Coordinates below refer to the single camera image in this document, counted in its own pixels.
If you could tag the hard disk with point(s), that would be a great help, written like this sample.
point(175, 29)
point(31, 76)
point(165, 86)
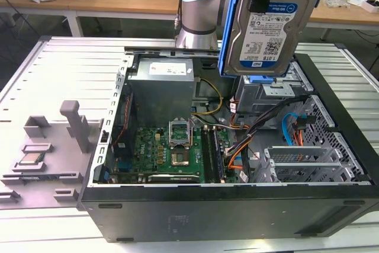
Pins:
point(266, 33)

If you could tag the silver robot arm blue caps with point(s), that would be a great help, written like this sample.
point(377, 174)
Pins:
point(201, 7)

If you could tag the blue disk carrier latch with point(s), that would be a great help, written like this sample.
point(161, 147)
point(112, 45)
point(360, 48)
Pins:
point(260, 79)

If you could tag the silver disk bay cage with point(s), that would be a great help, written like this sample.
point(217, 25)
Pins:
point(251, 96)

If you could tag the white box black inside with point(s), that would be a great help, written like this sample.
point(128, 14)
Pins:
point(371, 4)

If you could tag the wooden desk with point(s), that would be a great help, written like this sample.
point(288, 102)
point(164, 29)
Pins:
point(133, 1)

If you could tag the grey power supply unit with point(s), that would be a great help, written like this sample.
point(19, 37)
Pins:
point(161, 87)

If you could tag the black RAM stick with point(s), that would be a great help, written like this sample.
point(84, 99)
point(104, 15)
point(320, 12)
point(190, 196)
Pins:
point(218, 158)

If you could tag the silver perforated drive cage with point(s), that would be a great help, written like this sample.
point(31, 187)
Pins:
point(302, 161)

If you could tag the CPU socket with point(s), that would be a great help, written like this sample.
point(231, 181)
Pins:
point(180, 158)

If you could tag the green motherboard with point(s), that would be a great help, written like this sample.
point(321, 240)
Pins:
point(148, 152)

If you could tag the black graphics card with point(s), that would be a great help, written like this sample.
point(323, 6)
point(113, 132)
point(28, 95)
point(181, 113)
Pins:
point(174, 178)

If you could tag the black case fan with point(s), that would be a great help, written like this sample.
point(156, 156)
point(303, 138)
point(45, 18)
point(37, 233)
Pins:
point(124, 143)

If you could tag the black open PC case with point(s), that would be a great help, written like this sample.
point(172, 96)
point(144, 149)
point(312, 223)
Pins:
point(207, 214)

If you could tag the grey parts rack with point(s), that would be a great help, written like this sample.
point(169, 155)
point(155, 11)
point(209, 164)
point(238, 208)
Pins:
point(59, 158)

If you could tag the silver CPU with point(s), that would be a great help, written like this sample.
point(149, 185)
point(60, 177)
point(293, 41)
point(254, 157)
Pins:
point(30, 158)

